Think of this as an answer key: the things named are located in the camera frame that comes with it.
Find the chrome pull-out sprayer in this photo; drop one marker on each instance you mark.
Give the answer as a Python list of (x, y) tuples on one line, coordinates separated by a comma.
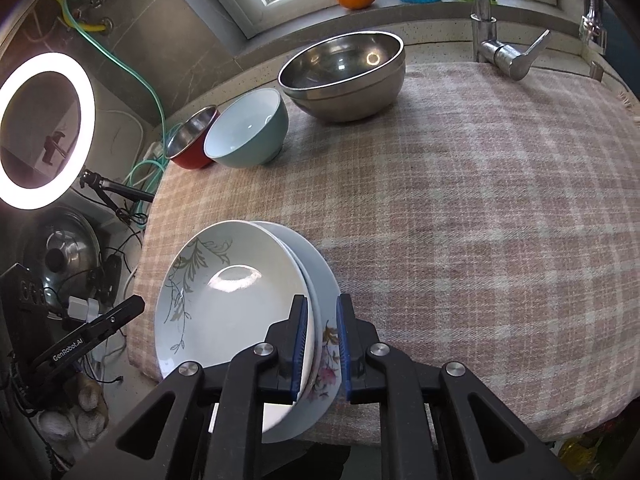
[(592, 30)]

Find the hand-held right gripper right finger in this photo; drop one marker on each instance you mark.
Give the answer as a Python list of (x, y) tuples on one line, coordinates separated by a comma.
[(342, 350)]

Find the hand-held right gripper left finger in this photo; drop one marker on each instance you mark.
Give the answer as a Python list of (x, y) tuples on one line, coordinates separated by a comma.
[(299, 350)]

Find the light blue ceramic bowl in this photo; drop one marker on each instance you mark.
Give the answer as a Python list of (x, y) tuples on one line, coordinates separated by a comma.
[(245, 130)]

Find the large stainless steel bowl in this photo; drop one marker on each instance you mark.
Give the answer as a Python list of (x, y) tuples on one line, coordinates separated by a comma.
[(345, 95)]

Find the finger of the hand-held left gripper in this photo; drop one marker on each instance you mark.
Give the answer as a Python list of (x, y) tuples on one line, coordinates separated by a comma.
[(125, 312)]

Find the small red steel bowl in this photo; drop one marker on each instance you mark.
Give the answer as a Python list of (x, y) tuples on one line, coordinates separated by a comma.
[(190, 152)]

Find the white power strip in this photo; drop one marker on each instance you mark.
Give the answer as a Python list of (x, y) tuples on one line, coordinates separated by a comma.
[(154, 151)]

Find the steel pot lid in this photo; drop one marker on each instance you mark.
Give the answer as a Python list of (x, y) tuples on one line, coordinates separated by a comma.
[(75, 240)]

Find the pink plaid cloth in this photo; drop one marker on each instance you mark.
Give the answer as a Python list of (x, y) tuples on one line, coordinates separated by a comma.
[(450, 210)]

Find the deep rose print plate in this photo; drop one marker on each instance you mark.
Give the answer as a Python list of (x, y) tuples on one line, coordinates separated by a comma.
[(325, 300)]

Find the chrome kitchen faucet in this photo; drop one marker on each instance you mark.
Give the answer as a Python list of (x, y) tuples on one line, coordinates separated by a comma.
[(510, 57)]

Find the white grey leaf plate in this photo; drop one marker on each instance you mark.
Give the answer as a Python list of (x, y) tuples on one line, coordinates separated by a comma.
[(235, 305)]

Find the yellow gas pipe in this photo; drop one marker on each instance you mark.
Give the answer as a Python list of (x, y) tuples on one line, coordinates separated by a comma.
[(62, 5)]

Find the white framed window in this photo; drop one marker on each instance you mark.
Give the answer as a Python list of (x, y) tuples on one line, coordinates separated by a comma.
[(255, 10)]

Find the pale garlic bulbs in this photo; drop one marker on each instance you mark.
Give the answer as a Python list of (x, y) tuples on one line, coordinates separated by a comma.
[(85, 400)]

